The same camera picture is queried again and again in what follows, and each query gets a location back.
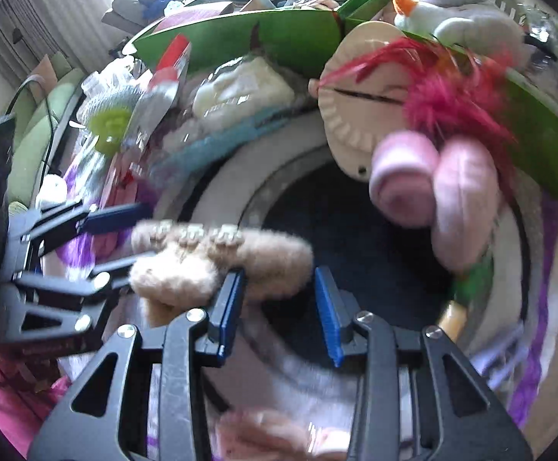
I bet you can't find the right green cardboard box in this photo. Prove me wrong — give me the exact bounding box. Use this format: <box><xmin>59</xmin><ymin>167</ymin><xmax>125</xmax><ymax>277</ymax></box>
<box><xmin>345</xmin><ymin>0</ymin><xmax>558</xmax><ymax>212</ymax></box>

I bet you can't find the red feather toy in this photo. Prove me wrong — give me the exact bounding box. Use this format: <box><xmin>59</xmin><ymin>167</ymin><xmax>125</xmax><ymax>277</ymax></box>
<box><xmin>320</xmin><ymin>36</ymin><xmax>515</xmax><ymax>159</ymax></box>

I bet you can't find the left green cardboard box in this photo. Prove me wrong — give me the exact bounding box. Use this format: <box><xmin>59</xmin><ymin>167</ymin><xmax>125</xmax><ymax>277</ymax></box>
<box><xmin>125</xmin><ymin>0</ymin><xmax>368</xmax><ymax>78</ymax></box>

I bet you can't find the cream dumpling press mould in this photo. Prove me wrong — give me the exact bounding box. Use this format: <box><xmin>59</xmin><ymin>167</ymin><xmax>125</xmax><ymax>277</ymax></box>
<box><xmin>316</xmin><ymin>21</ymin><xmax>438</xmax><ymax>181</ymax></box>

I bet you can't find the green cardboard box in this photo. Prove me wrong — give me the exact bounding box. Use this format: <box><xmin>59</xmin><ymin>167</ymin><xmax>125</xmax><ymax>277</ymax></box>
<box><xmin>125</xmin><ymin>0</ymin><xmax>368</xmax><ymax>78</ymax></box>
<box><xmin>345</xmin><ymin>0</ymin><xmax>558</xmax><ymax>212</ymax></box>

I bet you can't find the printed plastic packet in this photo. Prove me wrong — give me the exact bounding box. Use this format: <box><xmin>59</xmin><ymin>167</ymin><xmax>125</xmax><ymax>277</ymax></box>
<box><xmin>121</xmin><ymin>35</ymin><xmax>191</xmax><ymax>154</ymax></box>

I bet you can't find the beige fluffy hair clip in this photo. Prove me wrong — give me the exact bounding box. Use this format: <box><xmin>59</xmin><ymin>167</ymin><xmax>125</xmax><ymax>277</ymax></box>
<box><xmin>129</xmin><ymin>220</ymin><xmax>313</xmax><ymax>309</ymax></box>

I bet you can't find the green handled scrub brush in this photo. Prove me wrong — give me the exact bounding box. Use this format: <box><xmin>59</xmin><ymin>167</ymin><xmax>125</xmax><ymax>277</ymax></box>
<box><xmin>77</xmin><ymin>85</ymin><xmax>142</xmax><ymax>157</ymax></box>

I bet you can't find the pink plush toy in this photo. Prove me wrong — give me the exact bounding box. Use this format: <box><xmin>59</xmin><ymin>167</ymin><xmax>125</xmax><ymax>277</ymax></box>
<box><xmin>369</xmin><ymin>130</ymin><xmax>502</xmax><ymax>273</ymax></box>

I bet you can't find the white plush duck toy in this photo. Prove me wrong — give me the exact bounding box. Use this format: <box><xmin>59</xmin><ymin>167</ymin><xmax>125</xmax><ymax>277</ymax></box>
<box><xmin>392</xmin><ymin>0</ymin><xmax>529</xmax><ymax>66</ymax></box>

